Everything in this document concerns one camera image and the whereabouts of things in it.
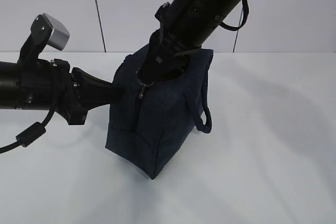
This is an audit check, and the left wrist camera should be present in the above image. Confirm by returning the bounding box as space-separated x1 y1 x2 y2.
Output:
17 13 70 66

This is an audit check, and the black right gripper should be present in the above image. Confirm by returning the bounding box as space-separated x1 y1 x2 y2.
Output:
138 0 202 85

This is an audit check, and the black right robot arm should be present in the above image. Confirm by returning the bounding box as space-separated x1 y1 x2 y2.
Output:
136 0 249 86

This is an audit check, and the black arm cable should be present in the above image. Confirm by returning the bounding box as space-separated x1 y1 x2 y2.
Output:
0 71 61 154
219 0 249 31

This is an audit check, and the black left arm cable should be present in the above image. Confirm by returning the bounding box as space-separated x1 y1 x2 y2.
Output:
0 71 61 154

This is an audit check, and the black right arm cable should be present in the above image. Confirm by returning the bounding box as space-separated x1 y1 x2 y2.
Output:
219 0 249 31

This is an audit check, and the navy blue fabric bag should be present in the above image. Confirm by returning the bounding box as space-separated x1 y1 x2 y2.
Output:
106 46 214 179

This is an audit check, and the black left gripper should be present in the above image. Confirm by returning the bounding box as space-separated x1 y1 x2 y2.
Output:
18 58 124 126

